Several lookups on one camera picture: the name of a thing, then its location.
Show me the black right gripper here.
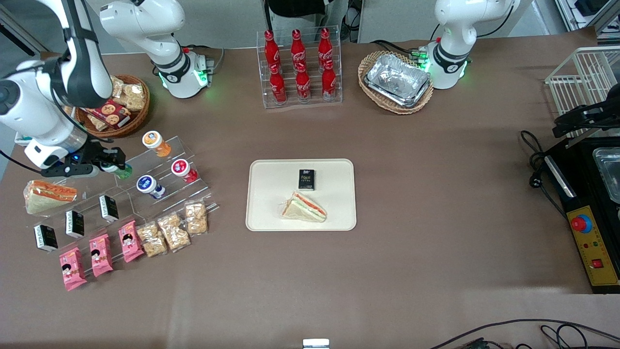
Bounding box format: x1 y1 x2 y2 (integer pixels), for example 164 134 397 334
68 143 127 175

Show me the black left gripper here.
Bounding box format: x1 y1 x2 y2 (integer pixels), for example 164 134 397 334
553 96 620 139

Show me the green gum bottle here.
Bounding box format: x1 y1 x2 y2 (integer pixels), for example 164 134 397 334
108 162 133 180

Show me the blue gum bottle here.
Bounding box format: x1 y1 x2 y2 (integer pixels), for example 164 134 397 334
136 175 166 200

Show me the orange gum bottle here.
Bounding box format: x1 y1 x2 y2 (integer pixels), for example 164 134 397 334
142 130 172 158

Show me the metal tray in machine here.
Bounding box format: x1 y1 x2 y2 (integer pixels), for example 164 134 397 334
592 147 620 204

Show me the red gum bottle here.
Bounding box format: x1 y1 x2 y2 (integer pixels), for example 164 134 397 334
170 159 199 184

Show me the beige plastic tray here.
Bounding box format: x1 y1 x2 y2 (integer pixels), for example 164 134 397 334
245 159 357 232

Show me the aluminium foil tray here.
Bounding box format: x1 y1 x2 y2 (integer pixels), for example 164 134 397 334
363 53 432 108

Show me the clear acrylic stepped stand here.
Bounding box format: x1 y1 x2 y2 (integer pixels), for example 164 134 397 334
104 136 220 228
27 177 141 272

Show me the brown wicker basket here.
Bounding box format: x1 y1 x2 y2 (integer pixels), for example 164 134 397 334
75 74 151 139

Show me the red cookie box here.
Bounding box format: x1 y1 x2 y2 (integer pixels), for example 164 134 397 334
87 99 132 128

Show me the black sealing machine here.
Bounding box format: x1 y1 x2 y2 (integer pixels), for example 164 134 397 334
542 138 620 294

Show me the wrapped triangle sandwich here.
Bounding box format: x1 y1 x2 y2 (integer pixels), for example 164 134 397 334
279 191 327 223
23 179 78 215

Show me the pink snack pack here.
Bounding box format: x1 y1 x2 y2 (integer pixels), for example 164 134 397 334
59 247 88 291
89 234 114 278
118 220 145 263

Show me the yellow control panel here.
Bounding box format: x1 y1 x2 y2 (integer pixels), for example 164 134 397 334
566 205 620 286

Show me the red cola bottle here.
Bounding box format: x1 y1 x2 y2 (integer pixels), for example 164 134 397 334
295 64 311 101
317 28 334 68
269 65 287 104
322 61 337 100
290 29 307 71
264 31 281 73

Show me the light wicker basket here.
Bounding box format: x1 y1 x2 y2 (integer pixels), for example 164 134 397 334
357 50 434 115

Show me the clear acrylic bottle rack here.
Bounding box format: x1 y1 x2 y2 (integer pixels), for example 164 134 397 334
256 25 343 109

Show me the person in black clothing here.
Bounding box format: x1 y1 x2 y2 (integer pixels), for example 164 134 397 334
264 0 349 30

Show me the white wire basket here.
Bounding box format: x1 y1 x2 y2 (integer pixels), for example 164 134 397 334
545 46 620 139

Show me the black power cable with plug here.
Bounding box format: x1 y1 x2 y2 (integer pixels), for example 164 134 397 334
520 130 567 219

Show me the aluminium frame shelf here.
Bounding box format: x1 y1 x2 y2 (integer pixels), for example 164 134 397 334
555 0 620 44

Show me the grey arm base cable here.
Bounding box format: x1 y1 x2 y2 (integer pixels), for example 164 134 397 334
182 44 226 73

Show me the black arm base cable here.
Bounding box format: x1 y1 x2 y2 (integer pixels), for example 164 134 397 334
371 39 427 61

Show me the long black cable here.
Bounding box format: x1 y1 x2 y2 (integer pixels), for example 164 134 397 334
429 318 620 349

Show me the coiled black cable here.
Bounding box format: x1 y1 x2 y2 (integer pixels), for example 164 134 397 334
540 324 589 349

